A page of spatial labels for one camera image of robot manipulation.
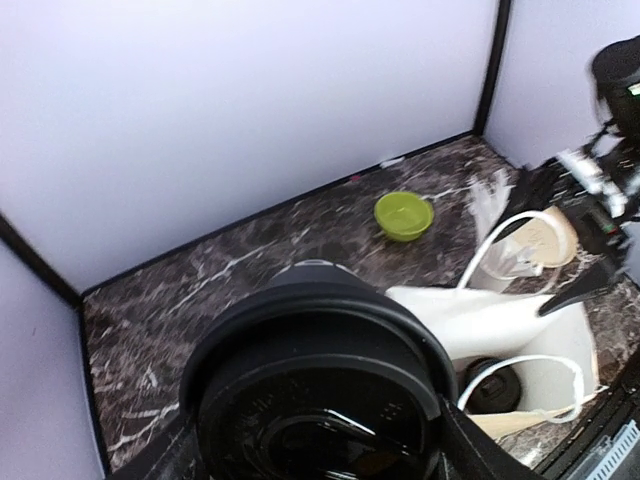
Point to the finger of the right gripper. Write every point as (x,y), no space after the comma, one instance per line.
(596,280)

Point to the brown paper bag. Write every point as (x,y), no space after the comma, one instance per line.
(553,355)

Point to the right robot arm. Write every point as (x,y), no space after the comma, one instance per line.
(615,74)

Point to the bundle of white wrapped straws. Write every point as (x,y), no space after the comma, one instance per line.
(487,201)

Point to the black frame post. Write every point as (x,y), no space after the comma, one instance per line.
(501,26)
(37,265)

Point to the single black lid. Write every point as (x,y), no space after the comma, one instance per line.
(318,376)
(498,393)

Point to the beige plate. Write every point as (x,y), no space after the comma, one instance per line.
(541,239)

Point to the right black frame post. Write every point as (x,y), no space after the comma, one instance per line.
(501,26)

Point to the green bowl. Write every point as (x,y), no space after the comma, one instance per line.
(403,216)

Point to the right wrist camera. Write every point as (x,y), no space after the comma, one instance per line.
(594,180)

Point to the white cup holding straws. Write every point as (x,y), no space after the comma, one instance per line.
(504,262)

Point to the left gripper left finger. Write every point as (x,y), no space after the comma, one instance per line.
(172,456)

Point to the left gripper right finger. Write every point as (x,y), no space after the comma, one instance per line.
(472,453)

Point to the left black frame post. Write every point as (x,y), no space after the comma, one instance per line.
(37,265)

